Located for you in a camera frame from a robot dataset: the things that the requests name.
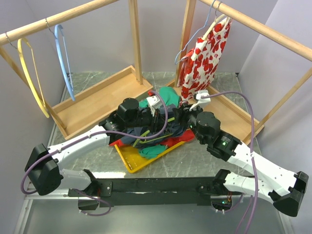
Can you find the navy blue tank top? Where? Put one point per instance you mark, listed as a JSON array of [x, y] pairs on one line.
[[144, 135]]

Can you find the cream wooden hanger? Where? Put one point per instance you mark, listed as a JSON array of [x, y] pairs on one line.
[[217, 20]]

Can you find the left wooden clothes rack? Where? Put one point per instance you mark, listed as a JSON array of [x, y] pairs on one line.
[[97, 102]]

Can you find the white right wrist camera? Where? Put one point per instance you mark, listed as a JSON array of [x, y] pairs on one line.
[[201, 100]]

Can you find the blue wire hanger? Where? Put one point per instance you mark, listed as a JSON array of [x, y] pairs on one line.
[[178, 57]]

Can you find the red garment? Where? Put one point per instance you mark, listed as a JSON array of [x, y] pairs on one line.
[[167, 141]]

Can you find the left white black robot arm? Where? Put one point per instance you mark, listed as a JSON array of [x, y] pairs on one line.
[[46, 166]]

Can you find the light blue plastic hanger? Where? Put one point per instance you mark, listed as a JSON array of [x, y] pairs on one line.
[[63, 59]]

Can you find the green garment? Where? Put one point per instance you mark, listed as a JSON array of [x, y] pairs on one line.
[[169, 96]]

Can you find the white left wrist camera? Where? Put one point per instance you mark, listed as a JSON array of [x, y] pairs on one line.
[[154, 103]]

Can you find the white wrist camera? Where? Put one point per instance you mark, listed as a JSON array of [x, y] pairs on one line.
[[201, 100], [154, 103]]

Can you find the white red floral dress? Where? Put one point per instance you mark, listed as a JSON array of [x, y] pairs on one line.
[[200, 63]]

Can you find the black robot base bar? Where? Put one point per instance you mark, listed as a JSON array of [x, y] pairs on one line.
[[113, 192]]

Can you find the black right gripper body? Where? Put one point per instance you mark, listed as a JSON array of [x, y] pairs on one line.
[[189, 117]]

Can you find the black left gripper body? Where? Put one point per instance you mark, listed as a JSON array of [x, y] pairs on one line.
[[146, 119]]

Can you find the yellow plastic tray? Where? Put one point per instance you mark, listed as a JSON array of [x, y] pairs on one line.
[[134, 162]]

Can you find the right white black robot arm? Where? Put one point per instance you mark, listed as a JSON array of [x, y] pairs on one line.
[[283, 188]]

